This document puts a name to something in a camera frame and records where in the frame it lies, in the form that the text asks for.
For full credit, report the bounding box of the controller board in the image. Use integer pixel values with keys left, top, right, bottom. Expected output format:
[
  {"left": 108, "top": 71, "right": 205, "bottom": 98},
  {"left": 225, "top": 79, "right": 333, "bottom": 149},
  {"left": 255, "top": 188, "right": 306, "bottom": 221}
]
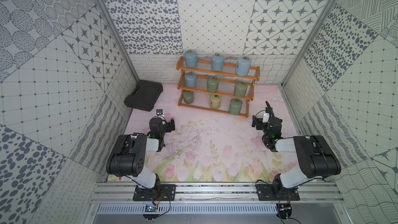
[
  {"left": 276, "top": 203, "right": 292, "bottom": 220},
  {"left": 143, "top": 204, "right": 159, "bottom": 220}
]

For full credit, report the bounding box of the right controller board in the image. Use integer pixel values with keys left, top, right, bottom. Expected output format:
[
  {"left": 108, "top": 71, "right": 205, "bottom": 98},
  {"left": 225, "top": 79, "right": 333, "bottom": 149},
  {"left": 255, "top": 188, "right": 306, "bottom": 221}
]
[{"left": 276, "top": 203, "right": 292, "bottom": 220}]

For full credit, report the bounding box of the green canister bottom left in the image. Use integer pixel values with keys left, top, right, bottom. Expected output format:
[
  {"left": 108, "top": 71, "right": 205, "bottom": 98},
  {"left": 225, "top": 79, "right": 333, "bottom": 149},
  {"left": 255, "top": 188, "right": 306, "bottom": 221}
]
[{"left": 183, "top": 90, "right": 194, "bottom": 104}]

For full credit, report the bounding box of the black plastic tool case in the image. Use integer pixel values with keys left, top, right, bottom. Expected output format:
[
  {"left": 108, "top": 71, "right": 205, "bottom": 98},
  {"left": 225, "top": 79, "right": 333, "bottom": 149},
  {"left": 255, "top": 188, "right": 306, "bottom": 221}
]
[{"left": 124, "top": 80, "right": 163, "bottom": 112}]

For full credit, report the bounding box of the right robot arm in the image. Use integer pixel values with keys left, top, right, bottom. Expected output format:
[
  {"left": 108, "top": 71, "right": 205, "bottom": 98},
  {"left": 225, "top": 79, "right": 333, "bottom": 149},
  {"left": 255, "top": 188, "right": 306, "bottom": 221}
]
[{"left": 252, "top": 101, "right": 342, "bottom": 194}]

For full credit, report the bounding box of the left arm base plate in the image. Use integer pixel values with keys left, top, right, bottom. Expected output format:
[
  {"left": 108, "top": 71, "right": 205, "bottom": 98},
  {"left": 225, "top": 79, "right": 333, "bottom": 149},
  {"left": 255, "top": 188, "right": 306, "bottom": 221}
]
[{"left": 133, "top": 184, "right": 176, "bottom": 202}]

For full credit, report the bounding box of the wooden three-tier shelf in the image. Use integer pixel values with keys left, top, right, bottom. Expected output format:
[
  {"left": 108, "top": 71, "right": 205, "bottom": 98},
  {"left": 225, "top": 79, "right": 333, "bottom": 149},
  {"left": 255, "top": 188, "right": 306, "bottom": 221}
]
[{"left": 176, "top": 57, "right": 261, "bottom": 118}]

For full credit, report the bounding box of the green canister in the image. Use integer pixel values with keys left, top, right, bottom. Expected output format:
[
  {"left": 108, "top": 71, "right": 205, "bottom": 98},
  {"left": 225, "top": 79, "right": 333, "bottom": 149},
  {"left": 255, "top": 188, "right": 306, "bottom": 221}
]
[
  {"left": 207, "top": 77, "right": 219, "bottom": 93},
  {"left": 183, "top": 90, "right": 194, "bottom": 104},
  {"left": 234, "top": 82, "right": 248, "bottom": 97},
  {"left": 229, "top": 98, "right": 243, "bottom": 115}
]

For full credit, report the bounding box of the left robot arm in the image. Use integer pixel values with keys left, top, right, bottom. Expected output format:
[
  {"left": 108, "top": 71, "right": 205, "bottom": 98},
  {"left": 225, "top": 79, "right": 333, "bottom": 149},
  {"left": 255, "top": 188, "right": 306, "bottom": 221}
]
[{"left": 105, "top": 115, "right": 175, "bottom": 192}]

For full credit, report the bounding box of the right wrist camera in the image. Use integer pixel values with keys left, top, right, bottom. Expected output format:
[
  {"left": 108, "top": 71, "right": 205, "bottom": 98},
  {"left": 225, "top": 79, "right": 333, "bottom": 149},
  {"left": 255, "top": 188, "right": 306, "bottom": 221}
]
[{"left": 262, "top": 112, "right": 269, "bottom": 123}]

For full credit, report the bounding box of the yellow-green canister bottom centre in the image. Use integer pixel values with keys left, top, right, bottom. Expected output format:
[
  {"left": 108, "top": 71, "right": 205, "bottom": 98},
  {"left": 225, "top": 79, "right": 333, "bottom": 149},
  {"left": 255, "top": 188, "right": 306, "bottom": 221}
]
[{"left": 210, "top": 94, "right": 222, "bottom": 110}]

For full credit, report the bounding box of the aluminium mounting rail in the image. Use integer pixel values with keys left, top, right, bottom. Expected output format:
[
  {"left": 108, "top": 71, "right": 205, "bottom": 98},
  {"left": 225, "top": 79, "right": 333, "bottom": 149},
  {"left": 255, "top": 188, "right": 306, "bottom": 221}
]
[{"left": 88, "top": 181, "right": 344, "bottom": 203}]

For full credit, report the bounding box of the green canister bottom right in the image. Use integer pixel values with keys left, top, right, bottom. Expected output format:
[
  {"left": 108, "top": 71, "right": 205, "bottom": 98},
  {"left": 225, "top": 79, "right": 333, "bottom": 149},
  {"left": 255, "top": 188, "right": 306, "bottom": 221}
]
[{"left": 229, "top": 98, "right": 243, "bottom": 115}]

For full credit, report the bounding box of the blue canister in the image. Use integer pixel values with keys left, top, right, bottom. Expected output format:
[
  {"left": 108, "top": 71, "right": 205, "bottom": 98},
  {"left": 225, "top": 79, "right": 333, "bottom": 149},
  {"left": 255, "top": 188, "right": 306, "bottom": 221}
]
[
  {"left": 235, "top": 56, "right": 252, "bottom": 77},
  {"left": 184, "top": 72, "right": 197, "bottom": 88},
  {"left": 183, "top": 50, "right": 198, "bottom": 68},
  {"left": 211, "top": 53, "right": 225, "bottom": 72}
]

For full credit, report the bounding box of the left controller board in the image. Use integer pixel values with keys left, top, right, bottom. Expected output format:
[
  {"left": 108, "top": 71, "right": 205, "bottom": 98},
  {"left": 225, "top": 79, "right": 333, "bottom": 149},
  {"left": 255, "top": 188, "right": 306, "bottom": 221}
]
[{"left": 143, "top": 204, "right": 159, "bottom": 220}]

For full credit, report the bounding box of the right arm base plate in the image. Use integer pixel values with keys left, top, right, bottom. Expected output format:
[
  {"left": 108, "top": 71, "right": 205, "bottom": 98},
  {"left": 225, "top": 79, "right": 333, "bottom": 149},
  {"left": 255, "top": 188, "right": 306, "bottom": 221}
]
[{"left": 255, "top": 183, "right": 300, "bottom": 201}]

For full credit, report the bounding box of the green canister middle centre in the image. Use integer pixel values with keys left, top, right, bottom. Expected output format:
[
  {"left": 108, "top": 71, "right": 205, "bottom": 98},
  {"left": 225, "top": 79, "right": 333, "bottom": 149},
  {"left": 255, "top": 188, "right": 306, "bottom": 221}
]
[{"left": 207, "top": 77, "right": 219, "bottom": 93}]

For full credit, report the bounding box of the green canister middle right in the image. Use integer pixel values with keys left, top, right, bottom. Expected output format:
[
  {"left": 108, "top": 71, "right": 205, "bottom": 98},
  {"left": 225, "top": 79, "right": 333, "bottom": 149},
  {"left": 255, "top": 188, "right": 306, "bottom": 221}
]
[{"left": 234, "top": 82, "right": 248, "bottom": 97}]

